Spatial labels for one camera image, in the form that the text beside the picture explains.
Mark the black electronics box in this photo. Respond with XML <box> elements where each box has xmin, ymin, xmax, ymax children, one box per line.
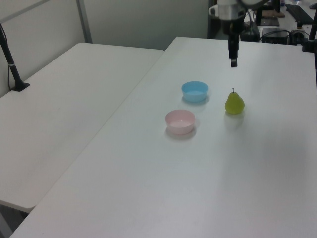
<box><xmin>261</xmin><ymin>27</ymin><xmax>291</xmax><ymax>44</ymax></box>

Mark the dark flat device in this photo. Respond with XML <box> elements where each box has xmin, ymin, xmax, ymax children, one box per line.
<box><xmin>257</xmin><ymin>17</ymin><xmax>280</xmax><ymax>27</ymax></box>

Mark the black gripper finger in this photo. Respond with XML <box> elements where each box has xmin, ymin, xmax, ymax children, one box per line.
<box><xmin>227</xmin><ymin>35</ymin><xmax>240</xmax><ymax>68</ymax></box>

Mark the white side table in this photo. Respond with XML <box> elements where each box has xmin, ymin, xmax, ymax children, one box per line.
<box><xmin>0</xmin><ymin>42</ymin><xmax>165</xmax><ymax>213</ymax></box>

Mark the grey partition post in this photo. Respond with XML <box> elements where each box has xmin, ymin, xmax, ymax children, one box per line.
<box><xmin>75</xmin><ymin>0</ymin><xmax>93</xmax><ymax>44</ymax></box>

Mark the black equipment block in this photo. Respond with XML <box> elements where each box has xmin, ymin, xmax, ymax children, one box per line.
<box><xmin>239</xmin><ymin>22</ymin><xmax>260</xmax><ymax>42</ymax></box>

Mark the blue plastic bowl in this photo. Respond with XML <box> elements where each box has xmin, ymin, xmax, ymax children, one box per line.
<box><xmin>181</xmin><ymin>80</ymin><xmax>209</xmax><ymax>103</ymax></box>

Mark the pink plastic bowl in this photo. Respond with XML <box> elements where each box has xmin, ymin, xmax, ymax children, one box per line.
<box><xmin>165</xmin><ymin>109</ymin><xmax>196</xmax><ymax>135</ymax></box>

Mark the black camera pole with clamp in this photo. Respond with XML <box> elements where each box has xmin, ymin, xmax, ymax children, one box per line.
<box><xmin>301</xmin><ymin>12</ymin><xmax>317</xmax><ymax>53</ymax></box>
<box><xmin>0</xmin><ymin>22</ymin><xmax>31</xmax><ymax>92</ymax></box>

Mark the small camera device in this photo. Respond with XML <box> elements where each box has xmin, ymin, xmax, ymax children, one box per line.
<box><xmin>289</xmin><ymin>29</ymin><xmax>306</xmax><ymax>46</ymax></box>

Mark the black keyboard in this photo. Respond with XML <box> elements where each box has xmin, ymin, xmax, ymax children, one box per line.
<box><xmin>284</xmin><ymin>3</ymin><xmax>315</xmax><ymax>25</ymax></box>

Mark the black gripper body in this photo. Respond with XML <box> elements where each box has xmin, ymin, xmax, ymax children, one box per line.
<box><xmin>222</xmin><ymin>17</ymin><xmax>245</xmax><ymax>38</ymax></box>

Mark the green pear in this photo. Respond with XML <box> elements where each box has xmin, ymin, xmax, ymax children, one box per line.
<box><xmin>224</xmin><ymin>88</ymin><xmax>246</xmax><ymax>115</ymax></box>

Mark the brown wooden board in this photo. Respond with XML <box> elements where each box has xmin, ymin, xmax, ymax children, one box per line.
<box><xmin>261</xmin><ymin>9</ymin><xmax>286</xmax><ymax>18</ymax></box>

